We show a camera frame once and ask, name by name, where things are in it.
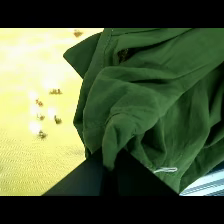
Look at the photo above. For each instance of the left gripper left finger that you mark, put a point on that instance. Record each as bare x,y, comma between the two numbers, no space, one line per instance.
83,180

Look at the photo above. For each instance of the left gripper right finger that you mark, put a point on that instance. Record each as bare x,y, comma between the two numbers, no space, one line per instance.
140,183

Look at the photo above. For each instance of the green long-sleeved shirt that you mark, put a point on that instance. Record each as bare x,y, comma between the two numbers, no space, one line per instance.
150,100

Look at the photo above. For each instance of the silver frame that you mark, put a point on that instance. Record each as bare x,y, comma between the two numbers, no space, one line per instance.
206,185

